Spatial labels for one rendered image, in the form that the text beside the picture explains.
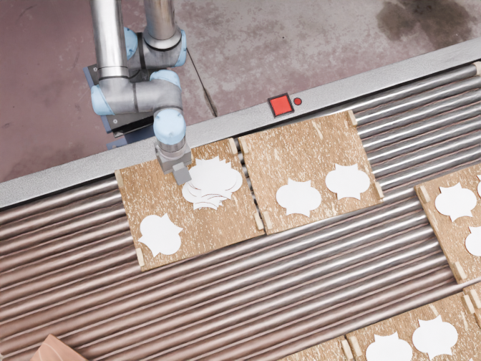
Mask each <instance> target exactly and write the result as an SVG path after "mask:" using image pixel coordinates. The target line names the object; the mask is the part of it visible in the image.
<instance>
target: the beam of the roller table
mask: <svg viewBox="0 0 481 361"><path fill-rule="evenodd" d="M474 62H481V37H477V38H474V39H471V40H467V41H465V42H461V43H458V44H454V45H451V46H448V47H445V48H441V49H438V50H434V51H432V52H428V53H425V54H421V55H418V56H416V57H412V58H409V59H405V60H402V61H399V62H395V63H392V64H388V65H386V66H383V67H379V68H376V69H372V70H369V71H366V72H362V73H359V74H356V75H353V76H350V77H346V78H343V79H340V80H337V81H333V82H330V83H327V84H324V85H320V86H317V87H313V88H311V89H307V90H304V91H301V92H297V93H294V94H291V95H289V97H290V100H291V103H292V105H293V108H294V110H295V113H292V114H290V115H286V116H283V117H279V118H276V119H274V117H273V114H272V112H271V109H270V107H269V104H268V102H264V103H261V104H258V105H254V106H252V107H247V108H245V109H242V110H238V111H235V112H231V113H228V114H226V115H221V116H219V117H214V118H212V119H209V120H205V121H202V122H198V123H195V124H193V125H189V126H186V131H185V136H186V141H187V143H188V145H189V147H190V149H193V148H197V147H200V146H203V145H207V144H210V143H214V142H218V141H221V140H225V139H228V138H233V139H235V138H239V137H241V136H244V135H248V134H251V133H254V132H258V131H260V130H264V129H266V128H270V127H273V126H276V125H280V124H283V123H285V122H289V121H292V120H296V119H299V118H301V117H305V116H308V115H312V114H315V113H318V112H321V111H324V110H328V109H331V108H333V107H338V106H340V105H344V104H346V103H350V102H353V101H356V100H360V99H363V98H365V97H369V96H372V95H376V94H379V93H381V92H386V91H388V90H392V89H394V88H398V87H401V86H404V85H408V84H411V83H413V82H417V81H420V80H424V79H427V78H429V77H433V76H436V75H439V74H443V73H445V72H449V71H452V70H455V69H459V68H461V67H466V66H468V65H471V64H472V63H474ZM296 97H299V98H301V100H302V103H301V105H295V104H294V103H293V99H294V98H296ZM155 142H157V139H156V136H153V137H151V138H146V139H144V140H139V141H137V142H134V143H130V144H127V145H123V146H120V147H118V148H113V149H111V150H106V151H104V152H101V153H97V154H94V155H90V156H87V157H85V158H80V159H78V160H73V161H71V162H68V163H64V164H61V165H57V166H54V167H52V168H47V169H45V170H41V171H38V172H35V173H31V174H29V175H25V176H22V177H19V178H15V179H12V180H8V181H5V182H3V183H0V212H1V211H5V210H8V209H10V208H15V207H17V206H21V205H24V204H27V203H31V202H33V201H38V200H40V199H43V198H46V197H50V196H53V195H56V194H58V193H63V192H65V191H69V190H72V189H75V188H78V187H81V186H85V185H88V184H90V183H95V182H97V181H101V180H104V179H107V178H111V177H113V176H115V170H119V169H121V168H126V167H129V166H132V165H137V164H139V163H144V162H147V161H149V160H154V159H157V157H156V155H155V148H154V144H153V143H155Z"/></svg>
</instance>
